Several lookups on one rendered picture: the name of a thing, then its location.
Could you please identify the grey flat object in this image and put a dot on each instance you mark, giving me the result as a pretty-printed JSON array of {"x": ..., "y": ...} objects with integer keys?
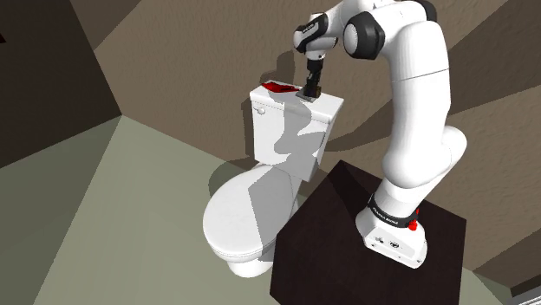
[{"x": 305, "y": 97}]

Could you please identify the dark robot stand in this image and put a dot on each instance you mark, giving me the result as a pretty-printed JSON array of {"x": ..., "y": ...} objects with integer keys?
[{"x": 338, "y": 253}]

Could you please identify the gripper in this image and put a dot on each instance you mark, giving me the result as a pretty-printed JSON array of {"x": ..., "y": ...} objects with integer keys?
[{"x": 313, "y": 77}]

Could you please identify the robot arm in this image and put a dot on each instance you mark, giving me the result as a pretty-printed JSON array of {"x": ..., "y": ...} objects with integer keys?
[{"x": 416, "y": 105}]

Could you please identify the white toilet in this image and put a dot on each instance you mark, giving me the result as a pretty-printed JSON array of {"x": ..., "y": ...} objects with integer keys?
[{"x": 291, "y": 135}]

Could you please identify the red flat object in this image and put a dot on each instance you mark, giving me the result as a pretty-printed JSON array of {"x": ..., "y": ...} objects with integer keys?
[{"x": 277, "y": 87}]

